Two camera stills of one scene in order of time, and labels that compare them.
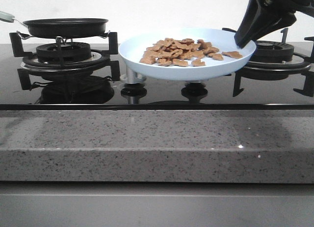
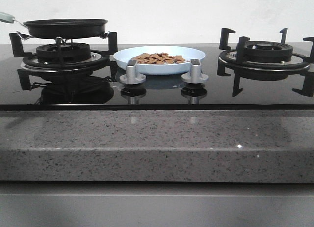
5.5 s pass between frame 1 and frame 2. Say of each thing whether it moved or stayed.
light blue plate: moved
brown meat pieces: moved
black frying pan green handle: stayed
